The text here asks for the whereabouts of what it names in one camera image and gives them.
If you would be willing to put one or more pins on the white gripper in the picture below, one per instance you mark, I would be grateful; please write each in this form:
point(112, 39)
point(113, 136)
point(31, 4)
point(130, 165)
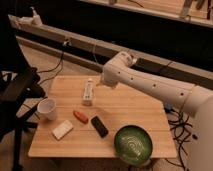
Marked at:
point(101, 83)

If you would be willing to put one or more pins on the white bottle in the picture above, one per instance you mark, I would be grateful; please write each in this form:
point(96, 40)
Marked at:
point(88, 92)

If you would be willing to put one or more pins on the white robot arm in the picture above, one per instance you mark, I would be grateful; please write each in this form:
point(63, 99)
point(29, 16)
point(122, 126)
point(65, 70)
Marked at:
point(194, 100)

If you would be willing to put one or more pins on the green ceramic bowl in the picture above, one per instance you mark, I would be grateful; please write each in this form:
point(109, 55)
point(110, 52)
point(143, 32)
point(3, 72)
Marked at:
point(133, 145)

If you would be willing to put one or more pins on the wooden table board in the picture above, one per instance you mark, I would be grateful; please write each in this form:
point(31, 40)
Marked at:
point(116, 108)

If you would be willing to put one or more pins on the black remote control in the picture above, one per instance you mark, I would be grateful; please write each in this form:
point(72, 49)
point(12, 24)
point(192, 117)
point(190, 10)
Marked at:
point(99, 126)

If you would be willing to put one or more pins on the orange carrot toy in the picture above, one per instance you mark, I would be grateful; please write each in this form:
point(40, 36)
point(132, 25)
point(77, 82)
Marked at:
point(81, 117)

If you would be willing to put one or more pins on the white rectangular block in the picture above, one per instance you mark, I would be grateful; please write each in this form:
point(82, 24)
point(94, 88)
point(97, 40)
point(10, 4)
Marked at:
point(63, 129)

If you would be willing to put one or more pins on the white paper cup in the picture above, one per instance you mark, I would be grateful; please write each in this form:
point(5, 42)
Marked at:
point(47, 108)

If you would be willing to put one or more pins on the black office chair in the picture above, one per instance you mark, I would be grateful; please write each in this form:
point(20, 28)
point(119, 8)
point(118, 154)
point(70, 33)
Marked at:
point(18, 81)

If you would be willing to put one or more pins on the grey metal rail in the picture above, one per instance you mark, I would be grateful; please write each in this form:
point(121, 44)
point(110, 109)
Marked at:
point(91, 53)

